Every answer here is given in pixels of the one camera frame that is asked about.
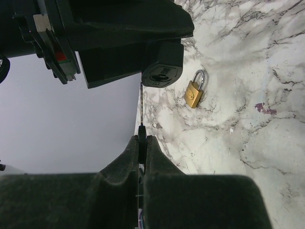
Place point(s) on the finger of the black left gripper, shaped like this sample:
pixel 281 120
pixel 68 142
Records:
pixel 122 22

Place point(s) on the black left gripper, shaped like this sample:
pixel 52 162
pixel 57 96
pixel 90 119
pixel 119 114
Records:
pixel 35 27

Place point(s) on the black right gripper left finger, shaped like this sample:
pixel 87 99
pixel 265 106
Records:
pixel 103 200

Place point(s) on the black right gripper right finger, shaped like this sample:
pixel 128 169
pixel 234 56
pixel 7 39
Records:
pixel 175 200

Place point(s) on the black-headed key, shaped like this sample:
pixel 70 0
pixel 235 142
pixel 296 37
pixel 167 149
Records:
pixel 141 130

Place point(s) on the black Kaijing padlock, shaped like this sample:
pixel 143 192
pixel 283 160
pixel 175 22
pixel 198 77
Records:
pixel 162 64

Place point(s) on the small brass padlock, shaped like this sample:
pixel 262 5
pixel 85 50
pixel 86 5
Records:
pixel 194 90

